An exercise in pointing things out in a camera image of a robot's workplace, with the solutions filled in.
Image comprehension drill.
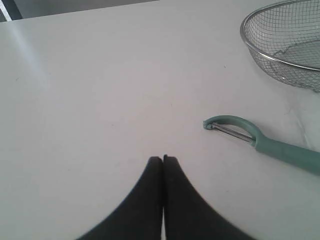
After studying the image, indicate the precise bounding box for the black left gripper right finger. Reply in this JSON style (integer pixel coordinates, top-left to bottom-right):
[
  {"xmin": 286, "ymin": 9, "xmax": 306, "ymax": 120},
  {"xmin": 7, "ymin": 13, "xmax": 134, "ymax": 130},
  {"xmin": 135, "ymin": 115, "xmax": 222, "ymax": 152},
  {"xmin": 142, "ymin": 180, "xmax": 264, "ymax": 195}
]
[{"xmin": 163, "ymin": 155, "xmax": 253, "ymax": 240}]

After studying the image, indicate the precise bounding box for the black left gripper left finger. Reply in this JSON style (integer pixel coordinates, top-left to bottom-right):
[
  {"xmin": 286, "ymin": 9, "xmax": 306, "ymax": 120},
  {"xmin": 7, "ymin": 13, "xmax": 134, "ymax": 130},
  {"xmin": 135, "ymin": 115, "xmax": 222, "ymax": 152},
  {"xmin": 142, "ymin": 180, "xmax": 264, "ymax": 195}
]
[{"xmin": 79, "ymin": 156, "xmax": 163, "ymax": 240}]

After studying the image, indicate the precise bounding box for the teal handled vegetable peeler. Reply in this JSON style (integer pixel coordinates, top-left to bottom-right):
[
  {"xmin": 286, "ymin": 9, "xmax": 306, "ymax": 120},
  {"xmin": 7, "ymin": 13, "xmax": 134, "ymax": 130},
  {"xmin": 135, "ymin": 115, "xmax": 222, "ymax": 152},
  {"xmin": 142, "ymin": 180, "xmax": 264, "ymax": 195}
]
[{"xmin": 203, "ymin": 115, "xmax": 320, "ymax": 175}]

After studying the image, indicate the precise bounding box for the oval metal mesh basket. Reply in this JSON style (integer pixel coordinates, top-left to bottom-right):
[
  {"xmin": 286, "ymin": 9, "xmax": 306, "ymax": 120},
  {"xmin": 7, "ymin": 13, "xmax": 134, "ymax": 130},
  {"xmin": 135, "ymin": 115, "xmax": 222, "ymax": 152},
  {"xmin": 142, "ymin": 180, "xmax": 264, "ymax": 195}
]
[{"xmin": 240, "ymin": 0, "xmax": 320, "ymax": 93}]

